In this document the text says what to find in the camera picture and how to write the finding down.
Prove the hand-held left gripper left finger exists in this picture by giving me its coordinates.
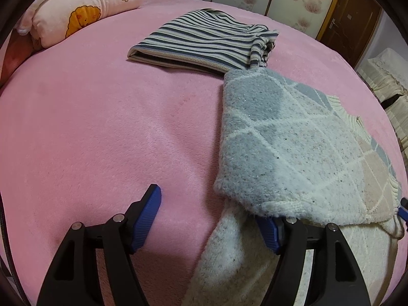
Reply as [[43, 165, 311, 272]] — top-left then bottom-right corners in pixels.
[[36, 184, 162, 306]]

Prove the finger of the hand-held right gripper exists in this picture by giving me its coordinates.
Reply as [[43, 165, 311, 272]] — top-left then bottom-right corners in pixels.
[[398, 198, 408, 230]]

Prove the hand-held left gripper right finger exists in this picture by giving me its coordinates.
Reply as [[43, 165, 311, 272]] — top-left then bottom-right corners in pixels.
[[257, 217, 372, 306]]

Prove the blue beige diamond knit sweater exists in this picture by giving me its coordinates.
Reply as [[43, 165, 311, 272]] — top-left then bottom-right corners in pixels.
[[182, 68, 404, 306]]

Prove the pink plush bed blanket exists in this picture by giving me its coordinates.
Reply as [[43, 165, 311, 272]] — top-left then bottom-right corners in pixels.
[[0, 0, 408, 306]]

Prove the folded striped garment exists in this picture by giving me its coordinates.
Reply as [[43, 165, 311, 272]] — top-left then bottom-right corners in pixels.
[[127, 9, 279, 78]]

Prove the brown wooden door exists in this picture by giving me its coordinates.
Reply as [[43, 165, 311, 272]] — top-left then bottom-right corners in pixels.
[[315, 0, 383, 67]]

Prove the pink cartoon pillow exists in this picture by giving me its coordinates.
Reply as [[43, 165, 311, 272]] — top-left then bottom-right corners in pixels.
[[17, 0, 146, 50]]

